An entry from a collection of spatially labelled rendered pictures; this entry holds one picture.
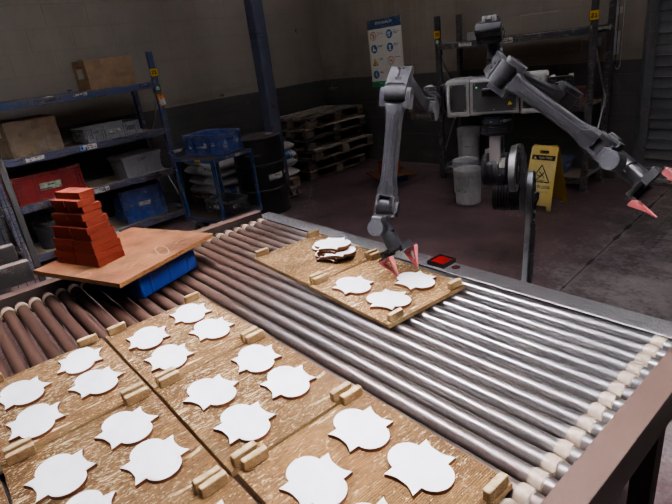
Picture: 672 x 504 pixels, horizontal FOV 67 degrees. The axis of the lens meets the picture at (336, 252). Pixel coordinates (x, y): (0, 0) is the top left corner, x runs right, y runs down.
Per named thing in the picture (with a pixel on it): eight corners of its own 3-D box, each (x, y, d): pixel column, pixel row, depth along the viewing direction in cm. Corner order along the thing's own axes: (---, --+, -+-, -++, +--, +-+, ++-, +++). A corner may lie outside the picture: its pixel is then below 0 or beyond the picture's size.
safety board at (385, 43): (372, 87, 751) (366, 20, 717) (405, 85, 709) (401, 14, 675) (371, 87, 750) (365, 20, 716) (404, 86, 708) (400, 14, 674)
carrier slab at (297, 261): (320, 236, 232) (319, 233, 232) (381, 257, 201) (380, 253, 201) (253, 261, 213) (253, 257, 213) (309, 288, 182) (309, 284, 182)
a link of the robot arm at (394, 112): (414, 88, 172) (384, 88, 176) (410, 86, 167) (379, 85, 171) (402, 214, 180) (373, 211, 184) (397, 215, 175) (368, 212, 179)
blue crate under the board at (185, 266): (147, 260, 229) (142, 239, 226) (199, 266, 215) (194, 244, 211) (90, 290, 205) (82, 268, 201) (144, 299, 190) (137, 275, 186)
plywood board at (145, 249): (132, 230, 240) (131, 227, 240) (213, 237, 217) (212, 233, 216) (33, 274, 200) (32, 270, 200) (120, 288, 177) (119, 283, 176)
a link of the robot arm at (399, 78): (414, 58, 167) (385, 58, 171) (407, 98, 167) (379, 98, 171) (440, 105, 208) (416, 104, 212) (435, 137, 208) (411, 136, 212)
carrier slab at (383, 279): (382, 258, 200) (382, 254, 199) (465, 288, 169) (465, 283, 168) (310, 289, 182) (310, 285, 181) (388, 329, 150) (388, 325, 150)
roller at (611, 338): (255, 227, 270) (254, 219, 268) (671, 363, 128) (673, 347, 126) (248, 230, 267) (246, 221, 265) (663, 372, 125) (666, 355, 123)
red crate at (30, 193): (73, 185, 560) (65, 160, 550) (88, 190, 529) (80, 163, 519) (7, 202, 519) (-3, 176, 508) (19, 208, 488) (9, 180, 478)
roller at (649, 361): (247, 230, 267) (246, 222, 265) (663, 372, 125) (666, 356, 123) (239, 233, 264) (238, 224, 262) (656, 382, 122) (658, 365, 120)
